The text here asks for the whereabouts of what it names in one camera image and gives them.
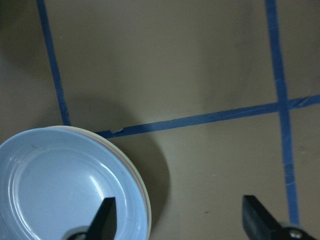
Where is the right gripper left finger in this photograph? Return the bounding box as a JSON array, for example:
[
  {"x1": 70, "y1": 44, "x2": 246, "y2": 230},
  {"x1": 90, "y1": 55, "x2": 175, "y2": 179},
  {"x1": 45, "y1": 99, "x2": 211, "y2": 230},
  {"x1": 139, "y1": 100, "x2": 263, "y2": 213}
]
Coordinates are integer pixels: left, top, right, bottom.
[{"x1": 62, "y1": 197, "x2": 117, "y2": 240}]

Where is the blue plate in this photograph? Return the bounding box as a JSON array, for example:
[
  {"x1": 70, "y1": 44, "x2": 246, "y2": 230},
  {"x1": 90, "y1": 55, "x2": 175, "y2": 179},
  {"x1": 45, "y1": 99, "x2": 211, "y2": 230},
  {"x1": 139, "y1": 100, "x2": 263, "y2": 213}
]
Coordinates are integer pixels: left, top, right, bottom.
[{"x1": 0, "y1": 128, "x2": 149, "y2": 240}]

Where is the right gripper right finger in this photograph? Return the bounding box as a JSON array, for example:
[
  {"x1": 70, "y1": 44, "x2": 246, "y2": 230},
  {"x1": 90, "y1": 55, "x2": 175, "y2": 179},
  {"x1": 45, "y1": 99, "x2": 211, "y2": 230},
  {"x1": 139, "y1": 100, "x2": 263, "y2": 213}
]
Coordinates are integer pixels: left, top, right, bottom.
[{"x1": 242, "y1": 195, "x2": 314, "y2": 240}]

